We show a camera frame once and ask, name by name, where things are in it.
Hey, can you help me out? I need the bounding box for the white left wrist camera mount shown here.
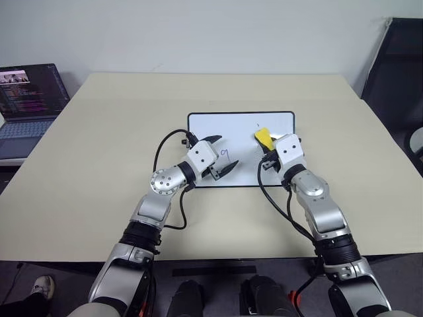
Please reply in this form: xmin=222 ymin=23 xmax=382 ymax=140
xmin=185 ymin=140 xmax=221 ymax=181

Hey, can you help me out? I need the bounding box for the white sneaker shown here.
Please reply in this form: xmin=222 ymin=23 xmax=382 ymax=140
xmin=30 ymin=275 xmax=56 ymax=300

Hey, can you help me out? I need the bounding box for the black-framed whiteboard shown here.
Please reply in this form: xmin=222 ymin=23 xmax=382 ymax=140
xmin=187 ymin=111 xmax=296 ymax=189

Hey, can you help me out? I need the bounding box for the yellow whiteboard eraser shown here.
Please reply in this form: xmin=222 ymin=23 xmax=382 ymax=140
xmin=253 ymin=127 xmax=275 ymax=151

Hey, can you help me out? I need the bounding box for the dark rounded shape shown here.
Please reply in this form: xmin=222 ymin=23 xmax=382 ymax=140
xmin=239 ymin=275 xmax=295 ymax=317
xmin=167 ymin=279 xmax=206 ymax=317

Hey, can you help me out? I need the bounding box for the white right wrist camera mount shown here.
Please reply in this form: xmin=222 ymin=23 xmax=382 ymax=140
xmin=273 ymin=133 xmax=307 ymax=172

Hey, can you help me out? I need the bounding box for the grey open laptop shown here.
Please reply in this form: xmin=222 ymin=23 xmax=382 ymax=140
xmin=0 ymin=63 xmax=71 ymax=160

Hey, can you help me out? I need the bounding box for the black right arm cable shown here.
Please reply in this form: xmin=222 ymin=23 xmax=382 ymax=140
xmin=256 ymin=157 xmax=319 ymax=246

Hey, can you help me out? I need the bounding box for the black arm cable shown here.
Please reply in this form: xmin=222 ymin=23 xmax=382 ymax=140
xmin=256 ymin=157 xmax=319 ymax=246
xmin=153 ymin=129 xmax=199 ymax=230

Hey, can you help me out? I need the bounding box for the black cable with orange connector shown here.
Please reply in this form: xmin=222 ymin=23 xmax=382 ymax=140
xmin=288 ymin=262 xmax=324 ymax=310

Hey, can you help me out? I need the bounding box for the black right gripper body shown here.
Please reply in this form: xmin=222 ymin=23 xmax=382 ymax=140
xmin=258 ymin=150 xmax=282 ymax=173

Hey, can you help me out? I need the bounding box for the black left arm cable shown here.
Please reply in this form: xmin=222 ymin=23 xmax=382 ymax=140
xmin=153 ymin=129 xmax=199 ymax=230

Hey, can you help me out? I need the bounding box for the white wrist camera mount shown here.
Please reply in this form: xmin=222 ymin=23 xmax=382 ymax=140
xmin=185 ymin=140 xmax=221 ymax=181
xmin=273 ymin=133 xmax=307 ymax=172

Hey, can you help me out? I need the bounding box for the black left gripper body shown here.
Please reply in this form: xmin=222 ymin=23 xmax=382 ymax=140
xmin=197 ymin=161 xmax=223 ymax=182

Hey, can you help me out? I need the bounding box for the black trouser leg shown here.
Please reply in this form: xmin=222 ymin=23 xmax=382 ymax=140
xmin=0 ymin=290 xmax=51 ymax=317

